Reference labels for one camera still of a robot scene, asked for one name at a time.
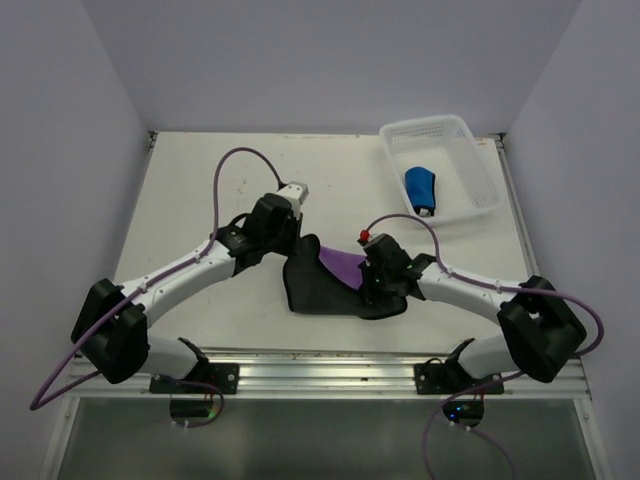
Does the purple towel black trim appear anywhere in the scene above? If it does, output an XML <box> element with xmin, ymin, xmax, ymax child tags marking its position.
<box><xmin>282</xmin><ymin>234</ymin><xmax>407</xmax><ymax>321</ymax></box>

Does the blue towel black trim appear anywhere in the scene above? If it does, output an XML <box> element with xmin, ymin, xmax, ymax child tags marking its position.
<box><xmin>404</xmin><ymin>166</ymin><xmax>436</xmax><ymax>217</ymax></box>

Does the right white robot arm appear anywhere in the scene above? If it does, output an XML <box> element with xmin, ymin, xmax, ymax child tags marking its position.
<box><xmin>358</xmin><ymin>230</ymin><xmax>587</xmax><ymax>393</ymax></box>

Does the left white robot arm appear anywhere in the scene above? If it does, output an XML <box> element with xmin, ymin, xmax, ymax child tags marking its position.
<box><xmin>71</xmin><ymin>183</ymin><xmax>308</xmax><ymax>393</ymax></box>

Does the white plastic basket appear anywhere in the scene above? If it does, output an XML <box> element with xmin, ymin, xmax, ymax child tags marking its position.
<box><xmin>379</xmin><ymin>115</ymin><xmax>505</xmax><ymax>225</ymax></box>

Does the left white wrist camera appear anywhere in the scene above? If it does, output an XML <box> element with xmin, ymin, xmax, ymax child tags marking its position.
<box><xmin>276</xmin><ymin>182</ymin><xmax>309</xmax><ymax>217</ymax></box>

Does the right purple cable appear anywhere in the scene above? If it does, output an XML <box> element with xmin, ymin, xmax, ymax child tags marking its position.
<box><xmin>367</xmin><ymin>213</ymin><xmax>605</xmax><ymax>480</ymax></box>

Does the right black base bracket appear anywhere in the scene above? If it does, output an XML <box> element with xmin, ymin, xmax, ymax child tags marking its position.
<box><xmin>413</xmin><ymin>358</ymin><xmax>494</xmax><ymax>395</ymax></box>

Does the black base bracket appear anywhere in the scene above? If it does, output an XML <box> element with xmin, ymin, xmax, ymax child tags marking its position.
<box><xmin>149</xmin><ymin>362</ymin><xmax>240</xmax><ymax>395</ymax></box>
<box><xmin>413</xmin><ymin>358</ymin><xmax>494</xmax><ymax>395</ymax></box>

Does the aluminium mounting rail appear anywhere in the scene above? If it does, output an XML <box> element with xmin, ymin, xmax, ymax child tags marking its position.
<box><xmin>68</xmin><ymin>349</ymin><xmax>591</xmax><ymax>400</ymax></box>

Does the left black base bracket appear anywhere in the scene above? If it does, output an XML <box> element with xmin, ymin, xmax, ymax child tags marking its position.
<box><xmin>149</xmin><ymin>362</ymin><xmax>240</xmax><ymax>395</ymax></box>

